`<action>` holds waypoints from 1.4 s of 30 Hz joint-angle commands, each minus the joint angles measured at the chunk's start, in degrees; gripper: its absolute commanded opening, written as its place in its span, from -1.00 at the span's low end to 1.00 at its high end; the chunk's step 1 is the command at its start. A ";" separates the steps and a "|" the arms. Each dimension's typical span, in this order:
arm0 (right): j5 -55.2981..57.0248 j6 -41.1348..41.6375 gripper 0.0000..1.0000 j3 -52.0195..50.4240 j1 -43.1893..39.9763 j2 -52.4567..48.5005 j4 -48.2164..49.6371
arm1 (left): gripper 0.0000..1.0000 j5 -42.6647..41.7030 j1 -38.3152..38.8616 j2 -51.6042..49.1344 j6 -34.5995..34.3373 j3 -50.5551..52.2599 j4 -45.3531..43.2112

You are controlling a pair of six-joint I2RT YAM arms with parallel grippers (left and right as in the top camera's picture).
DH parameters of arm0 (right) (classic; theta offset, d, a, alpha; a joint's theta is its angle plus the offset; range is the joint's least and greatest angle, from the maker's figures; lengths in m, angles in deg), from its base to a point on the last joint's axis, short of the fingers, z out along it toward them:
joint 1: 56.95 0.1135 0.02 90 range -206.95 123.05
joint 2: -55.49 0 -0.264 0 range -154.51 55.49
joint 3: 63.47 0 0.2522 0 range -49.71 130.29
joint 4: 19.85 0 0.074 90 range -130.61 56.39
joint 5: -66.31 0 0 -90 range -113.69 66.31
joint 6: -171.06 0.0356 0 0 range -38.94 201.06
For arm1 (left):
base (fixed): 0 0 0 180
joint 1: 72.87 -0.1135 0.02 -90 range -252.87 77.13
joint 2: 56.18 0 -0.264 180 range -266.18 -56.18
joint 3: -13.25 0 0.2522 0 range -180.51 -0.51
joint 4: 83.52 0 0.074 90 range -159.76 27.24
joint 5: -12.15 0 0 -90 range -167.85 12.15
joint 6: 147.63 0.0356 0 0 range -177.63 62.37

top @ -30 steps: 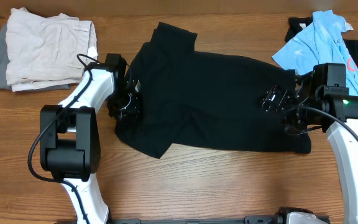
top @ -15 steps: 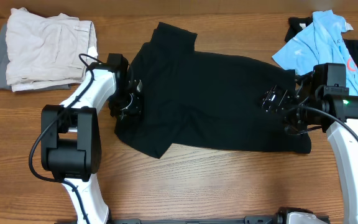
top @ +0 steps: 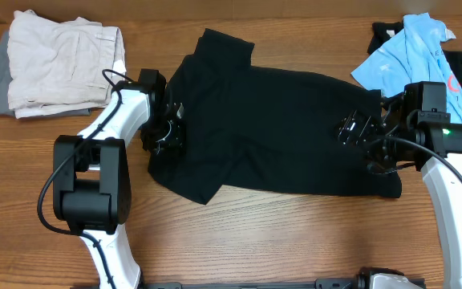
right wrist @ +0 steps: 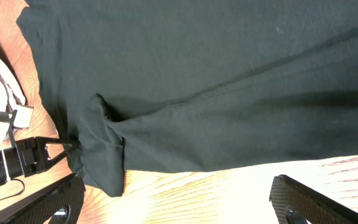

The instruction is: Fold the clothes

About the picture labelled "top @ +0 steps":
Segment black logo t-shirt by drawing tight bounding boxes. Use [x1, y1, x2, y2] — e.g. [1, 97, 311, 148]
[367, 22, 462, 88]

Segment plain black t-shirt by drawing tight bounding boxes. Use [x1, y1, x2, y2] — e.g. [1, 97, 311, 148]
[148, 29, 402, 204]

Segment folded grey garment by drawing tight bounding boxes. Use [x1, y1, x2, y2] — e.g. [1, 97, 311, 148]
[0, 31, 104, 118]

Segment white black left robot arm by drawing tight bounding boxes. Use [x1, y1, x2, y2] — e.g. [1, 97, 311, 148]
[44, 69, 184, 288]

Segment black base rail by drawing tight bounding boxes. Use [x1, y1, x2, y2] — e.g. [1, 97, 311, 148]
[138, 278, 354, 289]

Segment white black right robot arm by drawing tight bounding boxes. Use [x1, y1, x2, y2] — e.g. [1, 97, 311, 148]
[337, 81, 462, 289]

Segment folded beige shorts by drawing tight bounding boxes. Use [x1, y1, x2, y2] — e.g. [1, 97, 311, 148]
[7, 10, 126, 119]

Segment light blue t-shirt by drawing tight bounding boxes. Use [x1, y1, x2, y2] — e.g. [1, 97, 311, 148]
[351, 13, 462, 124]

